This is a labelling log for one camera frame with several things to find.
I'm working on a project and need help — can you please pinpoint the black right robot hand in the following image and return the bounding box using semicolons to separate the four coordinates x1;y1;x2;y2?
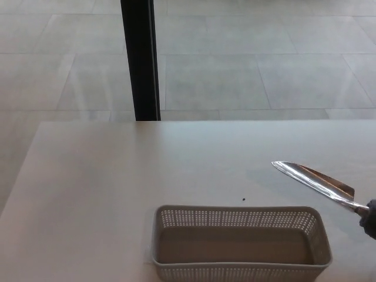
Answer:
358;199;376;239

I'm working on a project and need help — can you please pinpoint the steel garden trowel black handle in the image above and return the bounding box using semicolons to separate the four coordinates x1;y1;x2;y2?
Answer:
271;160;370;216

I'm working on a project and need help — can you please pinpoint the grey perforated plastic basket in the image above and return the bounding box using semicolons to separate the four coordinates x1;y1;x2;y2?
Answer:
152;204;333;282

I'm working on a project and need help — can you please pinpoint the black vertical post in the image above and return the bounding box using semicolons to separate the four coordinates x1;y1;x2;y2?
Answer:
120;0;162;122

